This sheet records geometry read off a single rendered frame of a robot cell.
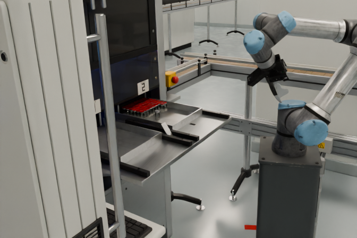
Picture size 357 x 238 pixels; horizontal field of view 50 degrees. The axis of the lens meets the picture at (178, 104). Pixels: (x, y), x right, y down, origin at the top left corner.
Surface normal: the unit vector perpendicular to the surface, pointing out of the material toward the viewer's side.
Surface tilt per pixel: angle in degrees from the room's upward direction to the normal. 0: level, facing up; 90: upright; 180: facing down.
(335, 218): 0
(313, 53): 90
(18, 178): 90
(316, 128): 96
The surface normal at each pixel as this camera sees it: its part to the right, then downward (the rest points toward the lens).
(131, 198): 0.83, 0.16
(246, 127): -0.55, 0.30
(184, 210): -0.04, -0.94
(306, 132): 0.08, 0.43
